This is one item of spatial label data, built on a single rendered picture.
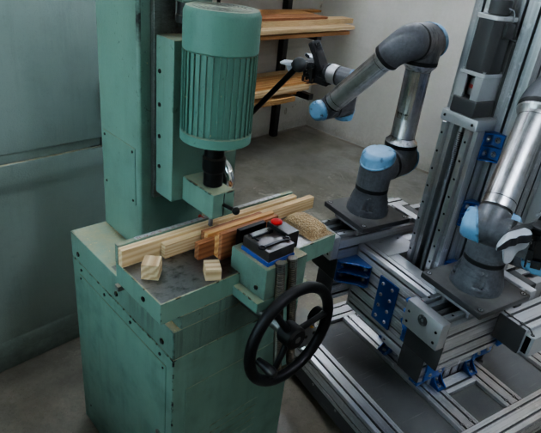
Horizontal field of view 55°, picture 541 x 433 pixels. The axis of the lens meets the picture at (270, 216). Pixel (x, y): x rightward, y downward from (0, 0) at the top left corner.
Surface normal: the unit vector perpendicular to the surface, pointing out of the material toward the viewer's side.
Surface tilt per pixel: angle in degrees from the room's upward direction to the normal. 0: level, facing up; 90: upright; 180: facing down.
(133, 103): 90
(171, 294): 0
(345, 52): 90
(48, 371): 0
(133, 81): 90
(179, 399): 90
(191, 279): 0
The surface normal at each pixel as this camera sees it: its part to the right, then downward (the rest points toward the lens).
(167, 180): -0.73, 0.25
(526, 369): 0.11, -0.88
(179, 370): 0.67, 0.41
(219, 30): 0.02, 0.47
